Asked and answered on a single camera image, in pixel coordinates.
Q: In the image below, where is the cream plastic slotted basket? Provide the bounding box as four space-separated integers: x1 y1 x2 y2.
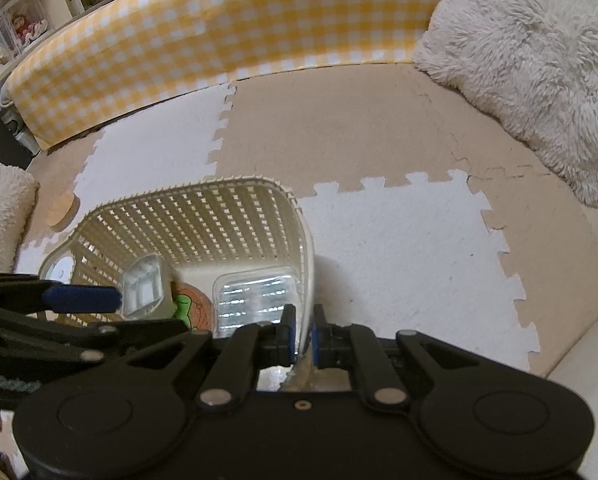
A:
39 176 352 392

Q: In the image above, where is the small clear plastic box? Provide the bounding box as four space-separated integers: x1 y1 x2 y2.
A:
120 255 177 320

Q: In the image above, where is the yellow checkered cover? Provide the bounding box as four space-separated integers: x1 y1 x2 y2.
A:
9 0 454 150

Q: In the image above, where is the clear case with pink doll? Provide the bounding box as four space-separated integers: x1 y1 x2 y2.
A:
0 0 47 56

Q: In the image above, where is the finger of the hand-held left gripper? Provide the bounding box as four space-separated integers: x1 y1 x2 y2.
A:
0 305 192 362
0 271 121 315

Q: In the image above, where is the clear ribbed plastic container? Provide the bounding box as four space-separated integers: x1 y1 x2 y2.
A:
211 266 300 338

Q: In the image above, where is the round wooden coaster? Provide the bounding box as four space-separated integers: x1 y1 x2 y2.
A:
49 191 81 233

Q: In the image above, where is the cork coaster with green frog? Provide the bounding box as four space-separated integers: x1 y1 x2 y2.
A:
171 282 215 331

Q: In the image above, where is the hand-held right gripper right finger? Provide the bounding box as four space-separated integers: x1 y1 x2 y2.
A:
311 304 534 408

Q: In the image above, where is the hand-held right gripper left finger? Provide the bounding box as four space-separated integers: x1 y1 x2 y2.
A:
99 304 298 408

